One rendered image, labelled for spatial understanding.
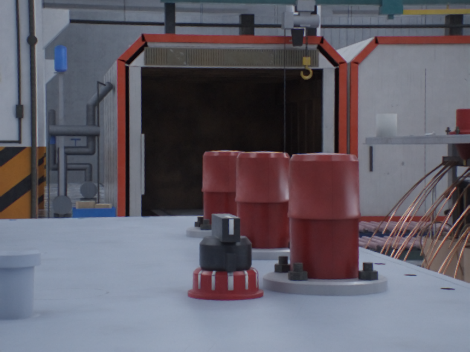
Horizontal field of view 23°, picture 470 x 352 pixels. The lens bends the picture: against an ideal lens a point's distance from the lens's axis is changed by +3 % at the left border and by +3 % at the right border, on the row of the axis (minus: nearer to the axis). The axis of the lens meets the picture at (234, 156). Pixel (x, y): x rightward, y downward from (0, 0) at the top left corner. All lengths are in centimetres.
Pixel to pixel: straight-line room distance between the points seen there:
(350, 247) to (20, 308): 33
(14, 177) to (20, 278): 1070
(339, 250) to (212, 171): 67
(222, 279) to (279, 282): 8
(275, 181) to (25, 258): 53
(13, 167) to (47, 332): 1078
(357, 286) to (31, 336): 35
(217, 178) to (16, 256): 82
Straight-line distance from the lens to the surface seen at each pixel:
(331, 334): 88
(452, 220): 462
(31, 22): 1168
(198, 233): 175
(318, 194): 111
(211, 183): 177
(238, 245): 106
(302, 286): 110
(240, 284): 106
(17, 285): 98
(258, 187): 144
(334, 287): 109
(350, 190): 112
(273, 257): 142
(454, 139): 379
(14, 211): 1169
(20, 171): 1167
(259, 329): 90
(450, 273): 439
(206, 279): 106
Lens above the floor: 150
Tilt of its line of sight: 1 degrees down
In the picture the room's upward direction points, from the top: straight up
